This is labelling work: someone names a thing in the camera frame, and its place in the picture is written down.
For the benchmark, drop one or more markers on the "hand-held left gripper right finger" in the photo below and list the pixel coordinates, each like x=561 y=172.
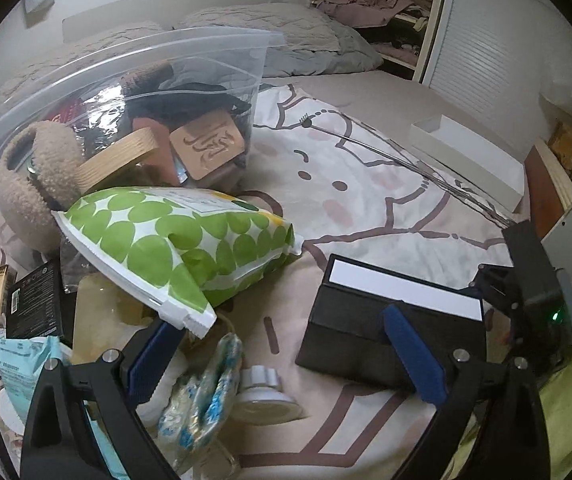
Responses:
x=415 y=355

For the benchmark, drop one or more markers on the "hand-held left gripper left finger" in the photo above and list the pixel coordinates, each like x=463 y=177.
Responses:
x=151 y=360

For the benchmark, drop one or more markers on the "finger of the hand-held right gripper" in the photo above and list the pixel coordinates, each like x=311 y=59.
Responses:
x=493 y=285

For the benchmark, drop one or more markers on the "black box with white stripe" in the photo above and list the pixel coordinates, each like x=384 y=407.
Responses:
x=345 y=335

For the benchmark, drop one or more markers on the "green dotted cotton pad packet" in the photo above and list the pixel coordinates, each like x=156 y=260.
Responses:
x=141 y=240

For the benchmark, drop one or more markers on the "white round plastic cap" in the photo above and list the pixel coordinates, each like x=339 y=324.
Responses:
x=266 y=400

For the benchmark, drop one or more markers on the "clear plastic storage box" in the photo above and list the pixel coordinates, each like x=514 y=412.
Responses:
x=216 y=60

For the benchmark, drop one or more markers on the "translucent plastic container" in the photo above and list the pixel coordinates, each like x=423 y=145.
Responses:
x=106 y=310

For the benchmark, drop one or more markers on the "blue white snack packet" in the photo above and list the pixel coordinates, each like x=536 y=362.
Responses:
x=206 y=400

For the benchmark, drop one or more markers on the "wooden bedside ledge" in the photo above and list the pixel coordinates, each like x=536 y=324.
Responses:
x=540 y=180

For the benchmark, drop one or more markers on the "white shallow tray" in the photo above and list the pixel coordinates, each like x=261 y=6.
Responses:
x=470 y=170

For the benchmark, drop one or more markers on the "small black box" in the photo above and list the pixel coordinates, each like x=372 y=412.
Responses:
x=36 y=300

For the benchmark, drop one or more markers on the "light blue packet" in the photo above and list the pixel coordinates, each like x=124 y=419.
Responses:
x=21 y=367

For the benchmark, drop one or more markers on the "person's green clothing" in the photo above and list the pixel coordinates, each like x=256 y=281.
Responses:
x=570 y=410

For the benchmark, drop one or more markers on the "carved wooden block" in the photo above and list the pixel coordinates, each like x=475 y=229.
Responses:
x=206 y=145

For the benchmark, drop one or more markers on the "white shutter wardrobe door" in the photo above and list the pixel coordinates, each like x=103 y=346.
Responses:
x=490 y=50

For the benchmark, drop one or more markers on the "thin metal rod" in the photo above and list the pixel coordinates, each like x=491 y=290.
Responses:
x=307 y=121

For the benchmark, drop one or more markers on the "small red box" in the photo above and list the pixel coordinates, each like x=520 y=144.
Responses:
x=68 y=110

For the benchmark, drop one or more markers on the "wooden open wardrobe shelf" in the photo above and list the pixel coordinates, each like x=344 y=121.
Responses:
x=428 y=25

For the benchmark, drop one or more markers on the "black cloth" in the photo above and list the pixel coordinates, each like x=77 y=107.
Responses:
x=191 y=95

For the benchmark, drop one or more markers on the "grey duvet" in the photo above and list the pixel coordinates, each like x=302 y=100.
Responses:
x=326 y=60

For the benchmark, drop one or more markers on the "brown twine spool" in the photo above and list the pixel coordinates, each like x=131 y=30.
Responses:
x=148 y=76

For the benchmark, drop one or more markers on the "pink clothes pile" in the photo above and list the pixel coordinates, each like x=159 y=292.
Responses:
x=360 y=10

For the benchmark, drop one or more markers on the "beige textured pillow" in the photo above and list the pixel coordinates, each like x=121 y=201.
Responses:
x=266 y=25
x=131 y=32

